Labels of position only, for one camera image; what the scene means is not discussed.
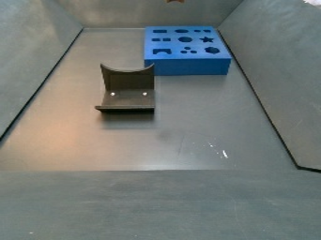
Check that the blue shape sorter box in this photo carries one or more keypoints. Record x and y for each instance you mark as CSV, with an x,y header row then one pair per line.
x,y
184,50

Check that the black curved holder stand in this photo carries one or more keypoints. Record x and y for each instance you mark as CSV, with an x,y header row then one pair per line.
x,y
129,91

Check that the brown object at top edge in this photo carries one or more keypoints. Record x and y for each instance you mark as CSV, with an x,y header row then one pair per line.
x,y
180,1

